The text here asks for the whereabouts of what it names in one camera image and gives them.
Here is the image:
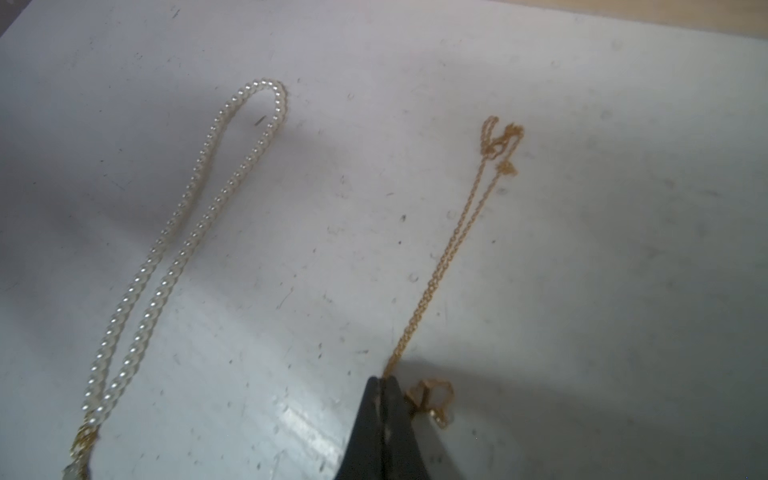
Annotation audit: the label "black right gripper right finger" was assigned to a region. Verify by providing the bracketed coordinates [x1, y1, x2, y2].
[381, 376, 430, 480]

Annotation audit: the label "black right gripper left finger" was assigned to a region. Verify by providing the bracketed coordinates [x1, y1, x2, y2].
[335, 377, 384, 480]

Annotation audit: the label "thin gold chain necklace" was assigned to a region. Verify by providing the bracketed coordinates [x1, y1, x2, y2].
[382, 115, 526, 430]

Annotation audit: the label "wooden jewelry display stand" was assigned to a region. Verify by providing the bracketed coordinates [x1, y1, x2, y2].
[509, 0, 767, 39]

